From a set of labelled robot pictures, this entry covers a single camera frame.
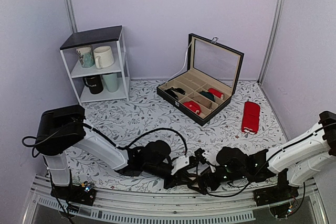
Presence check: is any red rolled sock front compartment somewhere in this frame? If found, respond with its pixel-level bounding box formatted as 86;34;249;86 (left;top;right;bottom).
183;101;202;115

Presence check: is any black ceramic mug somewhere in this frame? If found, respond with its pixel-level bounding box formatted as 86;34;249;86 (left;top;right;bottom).
82;75;103;94

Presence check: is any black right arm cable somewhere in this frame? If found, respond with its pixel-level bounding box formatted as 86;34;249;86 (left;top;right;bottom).
183;126;336;198

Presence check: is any black sock in box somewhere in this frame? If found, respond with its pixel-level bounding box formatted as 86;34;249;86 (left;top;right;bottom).
165;87;186;100

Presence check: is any dark green sock in box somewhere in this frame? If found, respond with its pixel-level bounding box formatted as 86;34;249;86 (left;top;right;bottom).
200;91;215;102

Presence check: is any red rolled sock rear compartment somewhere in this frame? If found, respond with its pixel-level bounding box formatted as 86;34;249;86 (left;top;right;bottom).
208;88;224;100

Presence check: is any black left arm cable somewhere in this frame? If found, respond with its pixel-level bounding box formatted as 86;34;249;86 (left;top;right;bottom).
22;123;187;158

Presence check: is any right aluminium corner post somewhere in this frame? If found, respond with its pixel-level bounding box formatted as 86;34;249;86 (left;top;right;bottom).
258;0;285;85

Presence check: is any black compartment storage box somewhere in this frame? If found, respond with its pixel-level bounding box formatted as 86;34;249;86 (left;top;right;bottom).
156;33;244;126

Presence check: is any floral patterned table mat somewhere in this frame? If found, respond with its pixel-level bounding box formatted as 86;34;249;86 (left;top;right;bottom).
66;81;286;193

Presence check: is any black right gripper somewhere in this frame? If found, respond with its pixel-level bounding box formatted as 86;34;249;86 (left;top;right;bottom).
188;167;247;196

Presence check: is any red rolled sock compartment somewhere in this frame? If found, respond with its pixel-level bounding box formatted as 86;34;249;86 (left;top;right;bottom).
183;101;202;115
208;88;224;100

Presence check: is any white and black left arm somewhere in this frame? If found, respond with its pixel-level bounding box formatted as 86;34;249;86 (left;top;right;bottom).
34;105;194;200

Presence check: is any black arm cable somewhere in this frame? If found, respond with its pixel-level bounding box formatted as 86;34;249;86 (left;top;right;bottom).
183;126;336;198
22;123;187;158

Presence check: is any white ceramic mug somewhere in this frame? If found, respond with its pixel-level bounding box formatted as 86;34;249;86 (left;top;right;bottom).
93;46;114;69

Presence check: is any red folded sock on table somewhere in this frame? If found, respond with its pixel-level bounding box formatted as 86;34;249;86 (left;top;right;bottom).
241;101;260;134

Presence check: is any beige rolled sock in box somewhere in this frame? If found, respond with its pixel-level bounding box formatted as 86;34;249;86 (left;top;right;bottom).
193;95;212;109

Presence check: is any white shelf with black top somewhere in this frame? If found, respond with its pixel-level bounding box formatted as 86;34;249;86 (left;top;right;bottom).
60;25;130;104

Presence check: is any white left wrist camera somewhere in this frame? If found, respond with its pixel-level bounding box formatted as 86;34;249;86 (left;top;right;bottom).
171;156;190;175

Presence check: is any aluminium table edge rail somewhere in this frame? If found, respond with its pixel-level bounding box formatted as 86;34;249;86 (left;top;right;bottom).
22;175;329;224

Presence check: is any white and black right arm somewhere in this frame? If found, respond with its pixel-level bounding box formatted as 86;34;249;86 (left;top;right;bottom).
193;111;335;201

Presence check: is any patterned teal ceramic cup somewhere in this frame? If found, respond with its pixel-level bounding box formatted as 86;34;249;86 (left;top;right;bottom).
76;46;95;68

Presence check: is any pale green tumbler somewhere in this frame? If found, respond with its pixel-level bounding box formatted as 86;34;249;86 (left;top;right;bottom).
102;72;119;93

